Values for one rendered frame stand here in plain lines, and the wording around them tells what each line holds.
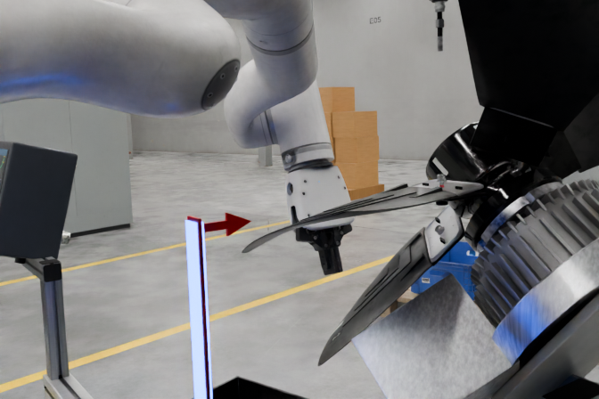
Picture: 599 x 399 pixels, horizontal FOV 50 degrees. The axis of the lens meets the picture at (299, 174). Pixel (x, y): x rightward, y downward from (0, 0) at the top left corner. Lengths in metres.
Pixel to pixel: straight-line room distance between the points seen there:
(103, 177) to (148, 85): 6.85
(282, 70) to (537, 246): 0.38
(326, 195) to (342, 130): 8.07
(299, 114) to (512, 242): 0.41
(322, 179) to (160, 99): 0.48
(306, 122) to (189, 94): 0.46
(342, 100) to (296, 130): 8.38
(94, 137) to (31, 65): 6.82
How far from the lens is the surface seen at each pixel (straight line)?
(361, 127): 9.10
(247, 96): 0.94
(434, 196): 0.76
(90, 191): 7.35
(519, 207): 0.82
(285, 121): 1.02
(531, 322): 0.74
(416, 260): 0.93
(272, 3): 0.72
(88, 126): 7.32
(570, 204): 0.80
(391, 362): 0.80
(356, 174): 9.03
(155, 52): 0.56
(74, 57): 0.55
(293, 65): 0.85
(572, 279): 0.72
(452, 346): 0.80
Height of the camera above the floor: 1.29
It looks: 6 degrees down
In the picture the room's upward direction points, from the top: 2 degrees counter-clockwise
